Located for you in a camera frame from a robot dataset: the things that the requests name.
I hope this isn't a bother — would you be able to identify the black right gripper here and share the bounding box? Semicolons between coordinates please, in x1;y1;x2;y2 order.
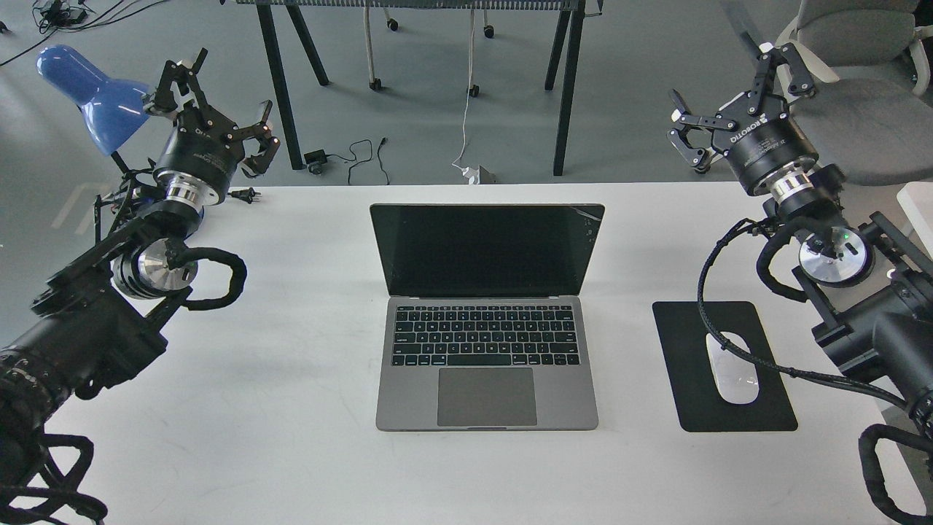
667;42;821;196

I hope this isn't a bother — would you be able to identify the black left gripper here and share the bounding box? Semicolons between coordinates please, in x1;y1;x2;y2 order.
143;49;281;206

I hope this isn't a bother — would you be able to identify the grey laptop computer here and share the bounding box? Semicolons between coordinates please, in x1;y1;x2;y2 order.
370;203;604;431

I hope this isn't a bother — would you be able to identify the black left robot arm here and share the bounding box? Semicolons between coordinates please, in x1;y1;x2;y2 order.
1;44;280;524

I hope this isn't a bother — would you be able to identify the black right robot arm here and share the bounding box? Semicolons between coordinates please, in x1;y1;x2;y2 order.
669;41;931;524

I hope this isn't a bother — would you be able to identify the black power plug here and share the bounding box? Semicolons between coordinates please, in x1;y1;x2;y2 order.
227;187;261;205

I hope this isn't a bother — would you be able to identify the blue desk lamp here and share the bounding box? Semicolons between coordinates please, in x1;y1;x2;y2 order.
36;44;149;175

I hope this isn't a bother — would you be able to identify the grey office chair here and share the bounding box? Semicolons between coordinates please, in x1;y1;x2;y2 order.
776;1;932;186

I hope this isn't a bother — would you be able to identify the white side table corner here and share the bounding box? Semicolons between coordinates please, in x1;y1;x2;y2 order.
897;182;932;254

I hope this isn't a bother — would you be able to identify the white computer mouse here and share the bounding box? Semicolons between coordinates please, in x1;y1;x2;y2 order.
706;333;760;405

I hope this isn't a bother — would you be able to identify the black mouse pad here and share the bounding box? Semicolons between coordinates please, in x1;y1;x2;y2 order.
652;301;797;432

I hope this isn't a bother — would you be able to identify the black power adapter with cable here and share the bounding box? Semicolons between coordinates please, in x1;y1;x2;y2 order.
302;137;392;186

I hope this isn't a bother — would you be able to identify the white rolling cart frame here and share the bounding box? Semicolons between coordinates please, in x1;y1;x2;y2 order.
362;1;496;102

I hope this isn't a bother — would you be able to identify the black cable bundle on floor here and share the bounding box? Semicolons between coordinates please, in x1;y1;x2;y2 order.
0;0;172;68

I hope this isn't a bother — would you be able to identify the black metal frame table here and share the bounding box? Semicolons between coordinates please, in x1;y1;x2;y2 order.
237;0;604;177

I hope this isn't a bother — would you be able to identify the white charger with cable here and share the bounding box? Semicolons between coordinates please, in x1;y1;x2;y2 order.
450;9;498;186

